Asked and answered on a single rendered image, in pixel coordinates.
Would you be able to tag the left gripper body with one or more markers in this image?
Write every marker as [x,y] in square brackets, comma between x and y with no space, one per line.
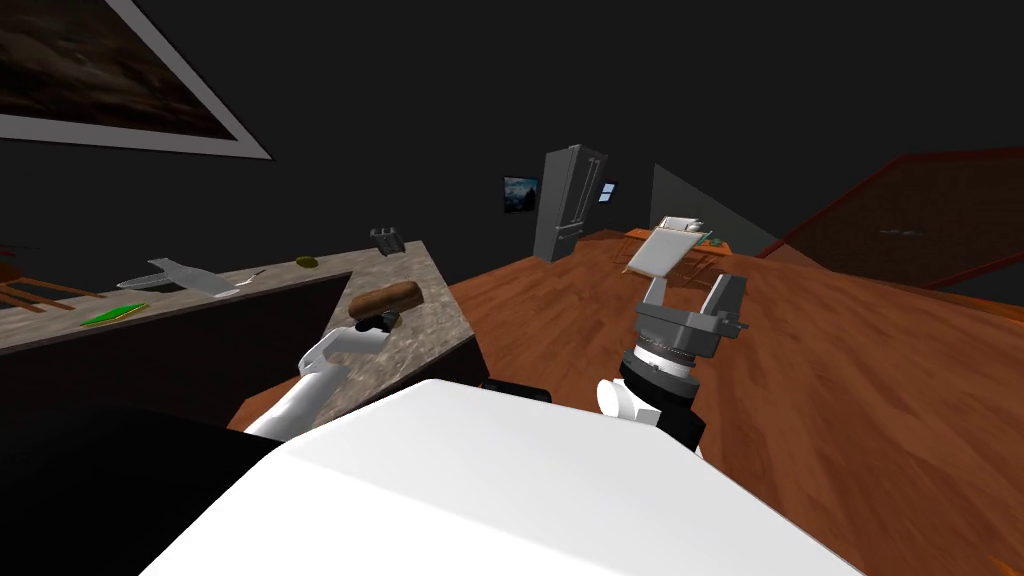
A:
[379,322]

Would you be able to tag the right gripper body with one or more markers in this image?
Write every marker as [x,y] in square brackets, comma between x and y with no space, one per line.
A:
[684,330]

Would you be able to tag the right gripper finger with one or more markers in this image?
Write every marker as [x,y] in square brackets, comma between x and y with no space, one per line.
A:
[654,296]
[724,296]

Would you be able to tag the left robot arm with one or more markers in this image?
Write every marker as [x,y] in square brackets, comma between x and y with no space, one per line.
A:
[308,392]

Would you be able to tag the brown bread loaf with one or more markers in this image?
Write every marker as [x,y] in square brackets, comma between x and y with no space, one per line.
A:
[386,299]

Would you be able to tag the white-backed chair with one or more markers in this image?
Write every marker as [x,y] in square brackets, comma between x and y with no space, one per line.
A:
[664,248]

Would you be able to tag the orange wooden table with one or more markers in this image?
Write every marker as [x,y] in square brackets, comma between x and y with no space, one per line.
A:
[716,244]

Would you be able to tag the dark grey toaster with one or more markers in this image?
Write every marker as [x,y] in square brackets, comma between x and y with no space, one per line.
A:
[388,241]

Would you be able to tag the green round fruit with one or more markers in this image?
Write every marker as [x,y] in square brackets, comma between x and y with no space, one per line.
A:
[307,262]

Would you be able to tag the small blue window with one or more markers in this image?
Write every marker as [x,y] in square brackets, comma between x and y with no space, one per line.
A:
[607,192]

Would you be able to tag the grey fridge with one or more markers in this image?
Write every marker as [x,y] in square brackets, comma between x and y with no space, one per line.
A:
[568,204]

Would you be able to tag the small silver knife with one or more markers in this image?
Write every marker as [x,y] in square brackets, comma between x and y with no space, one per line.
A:
[250,278]

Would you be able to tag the small dark landscape picture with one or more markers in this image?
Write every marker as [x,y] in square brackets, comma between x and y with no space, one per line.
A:
[521,194]

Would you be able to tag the red-framed dark panel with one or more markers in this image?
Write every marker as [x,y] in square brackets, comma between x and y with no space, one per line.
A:
[912,216]

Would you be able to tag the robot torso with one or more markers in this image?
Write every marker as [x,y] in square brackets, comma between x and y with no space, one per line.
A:
[496,496]

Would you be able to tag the green book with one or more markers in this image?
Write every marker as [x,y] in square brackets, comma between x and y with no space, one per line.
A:
[114,314]

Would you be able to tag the brown wooden chair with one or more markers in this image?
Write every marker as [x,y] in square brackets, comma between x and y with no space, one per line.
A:
[32,292]

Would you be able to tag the large grey-framed dark picture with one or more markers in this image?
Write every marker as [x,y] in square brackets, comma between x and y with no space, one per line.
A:
[88,72]

